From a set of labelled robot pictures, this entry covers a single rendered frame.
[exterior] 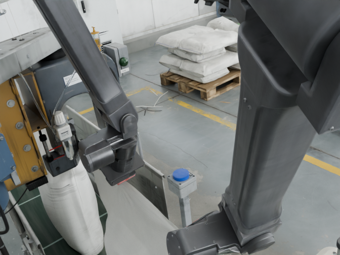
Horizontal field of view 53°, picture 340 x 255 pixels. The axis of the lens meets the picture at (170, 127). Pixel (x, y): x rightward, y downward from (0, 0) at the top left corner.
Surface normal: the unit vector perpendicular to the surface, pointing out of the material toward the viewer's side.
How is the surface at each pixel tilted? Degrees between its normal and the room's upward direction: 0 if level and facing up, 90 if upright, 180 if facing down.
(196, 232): 29
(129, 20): 90
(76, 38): 93
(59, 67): 90
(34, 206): 0
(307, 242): 0
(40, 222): 0
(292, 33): 92
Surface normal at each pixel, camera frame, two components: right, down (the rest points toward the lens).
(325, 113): -0.93, 0.35
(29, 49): 0.96, 0.02
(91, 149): 0.59, 0.37
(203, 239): 0.19, -0.59
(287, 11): -0.91, 0.15
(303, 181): -0.11, -0.87
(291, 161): 0.40, 0.77
